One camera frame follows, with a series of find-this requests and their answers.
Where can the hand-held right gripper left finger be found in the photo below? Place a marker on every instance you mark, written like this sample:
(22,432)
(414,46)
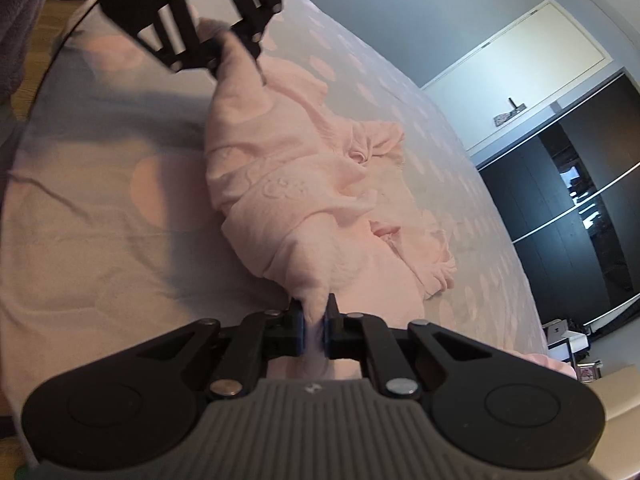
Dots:
(298,327)

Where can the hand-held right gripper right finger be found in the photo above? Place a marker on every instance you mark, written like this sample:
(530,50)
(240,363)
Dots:
(331,327)

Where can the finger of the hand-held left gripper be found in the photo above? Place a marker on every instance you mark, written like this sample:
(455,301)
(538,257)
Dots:
(177,35)
(255,10)

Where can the pink embroidered garment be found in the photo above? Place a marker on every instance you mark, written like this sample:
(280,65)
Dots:
(300,185)

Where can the person's purple fleece clothing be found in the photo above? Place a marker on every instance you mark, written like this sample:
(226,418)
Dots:
(20,20)

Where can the grey pink-dotted bedspread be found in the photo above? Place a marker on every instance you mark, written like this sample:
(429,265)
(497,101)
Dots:
(100,235)

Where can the white storage shelf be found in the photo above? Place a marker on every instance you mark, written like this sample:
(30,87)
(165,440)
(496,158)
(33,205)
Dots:
(565,337)

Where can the black wardrobe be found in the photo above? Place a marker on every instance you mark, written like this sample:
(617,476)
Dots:
(565,210)

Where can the door hanger tag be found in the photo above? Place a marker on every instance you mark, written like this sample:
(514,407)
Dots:
(502,119)

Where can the white door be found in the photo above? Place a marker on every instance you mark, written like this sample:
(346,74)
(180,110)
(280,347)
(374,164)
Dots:
(525,60)

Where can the beige padded headboard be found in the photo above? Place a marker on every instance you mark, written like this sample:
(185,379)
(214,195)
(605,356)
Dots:
(620,410)

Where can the photo frame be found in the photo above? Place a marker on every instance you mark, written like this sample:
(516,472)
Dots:
(586,372)

